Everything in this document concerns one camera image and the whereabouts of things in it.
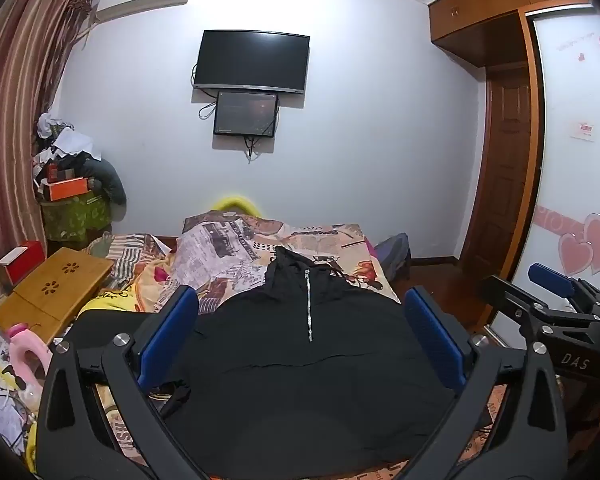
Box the bed with printed sheet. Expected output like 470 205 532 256
75 210 508 480

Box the large wall television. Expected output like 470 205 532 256
192 30 311 96

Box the wooden lap table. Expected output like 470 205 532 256
0 247 115 347

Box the black hooded zip jacket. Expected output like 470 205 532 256
75 246 493 476

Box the striped grey cloth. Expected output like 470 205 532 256
87 233 157 281

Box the striped brown curtain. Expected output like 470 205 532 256
0 0 99 308

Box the red box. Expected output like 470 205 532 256
0 240 48 285

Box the orange box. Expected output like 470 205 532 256
48 176 92 202

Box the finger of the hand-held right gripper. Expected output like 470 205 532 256
527 262 600 312
480 274 600 343

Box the green patterned cloth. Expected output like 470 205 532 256
40 192 114 244

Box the wooden overhead cabinet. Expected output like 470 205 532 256
427 0 594 68

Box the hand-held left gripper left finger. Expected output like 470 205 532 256
35 285 217 480

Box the pink plastic toy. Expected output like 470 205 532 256
7 323 54 377

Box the yellow pillow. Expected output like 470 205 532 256
210 192 262 219

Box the dark grey cloth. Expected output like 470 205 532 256
82 157 128 207

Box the white sticker red label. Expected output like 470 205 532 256
567 119 597 144

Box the newspaper print quilt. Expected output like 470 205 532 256
172 210 283 292

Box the white crumpled cloth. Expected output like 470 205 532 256
36 113 101 159

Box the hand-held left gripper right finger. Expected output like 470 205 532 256
404 286 569 480

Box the yellow floral blanket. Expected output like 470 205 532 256
77 255 181 317

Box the small wall monitor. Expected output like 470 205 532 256
213 91 280 137

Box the blue grey backpack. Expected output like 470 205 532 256
374 232 412 282

